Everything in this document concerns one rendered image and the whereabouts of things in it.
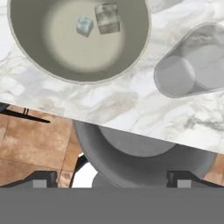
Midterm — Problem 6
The small bluish ice cube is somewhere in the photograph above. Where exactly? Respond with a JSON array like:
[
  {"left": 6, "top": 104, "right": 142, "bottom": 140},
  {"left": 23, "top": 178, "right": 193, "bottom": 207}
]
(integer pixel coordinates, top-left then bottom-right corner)
[{"left": 75, "top": 15, "right": 95, "bottom": 39}]

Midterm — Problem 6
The large grey ice cube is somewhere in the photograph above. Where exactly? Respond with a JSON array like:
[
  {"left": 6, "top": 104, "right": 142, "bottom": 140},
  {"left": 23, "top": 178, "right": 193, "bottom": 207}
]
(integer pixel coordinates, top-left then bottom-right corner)
[{"left": 94, "top": 2, "right": 122, "bottom": 36}]

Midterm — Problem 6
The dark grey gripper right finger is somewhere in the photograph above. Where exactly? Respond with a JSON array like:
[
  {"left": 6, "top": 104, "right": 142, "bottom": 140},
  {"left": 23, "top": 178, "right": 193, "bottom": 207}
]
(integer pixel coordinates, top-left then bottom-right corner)
[{"left": 166, "top": 170, "right": 224, "bottom": 188}]

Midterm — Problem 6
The clear glass cup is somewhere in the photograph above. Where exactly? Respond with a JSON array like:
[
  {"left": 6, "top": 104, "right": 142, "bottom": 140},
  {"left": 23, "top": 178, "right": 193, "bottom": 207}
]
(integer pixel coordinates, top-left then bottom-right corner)
[{"left": 153, "top": 22, "right": 224, "bottom": 99}]

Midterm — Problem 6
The grey round stool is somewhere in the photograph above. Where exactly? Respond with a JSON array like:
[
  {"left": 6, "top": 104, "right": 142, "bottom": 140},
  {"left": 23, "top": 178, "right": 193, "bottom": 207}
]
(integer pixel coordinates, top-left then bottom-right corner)
[{"left": 73, "top": 120, "right": 219, "bottom": 188}]

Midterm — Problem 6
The white round object black rim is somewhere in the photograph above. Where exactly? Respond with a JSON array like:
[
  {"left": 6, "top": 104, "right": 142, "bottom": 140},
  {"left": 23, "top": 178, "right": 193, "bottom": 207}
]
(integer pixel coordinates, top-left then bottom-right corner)
[{"left": 69, "top": 153, "right": 99, "bottom": 188}]

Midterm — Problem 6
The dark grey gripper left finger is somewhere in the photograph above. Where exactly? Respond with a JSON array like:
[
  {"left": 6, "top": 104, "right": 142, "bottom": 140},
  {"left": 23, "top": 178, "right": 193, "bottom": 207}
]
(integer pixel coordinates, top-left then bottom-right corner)
[{"left": 0, "top": 170, "right": 59, "bottom": 188}]

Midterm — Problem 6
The grey round ice bowl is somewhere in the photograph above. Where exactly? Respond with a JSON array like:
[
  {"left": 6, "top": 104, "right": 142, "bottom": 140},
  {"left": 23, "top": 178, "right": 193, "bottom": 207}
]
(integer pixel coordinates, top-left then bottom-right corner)
[{"left": 7, "top": 0, "right": 152, "bottom": 86}]

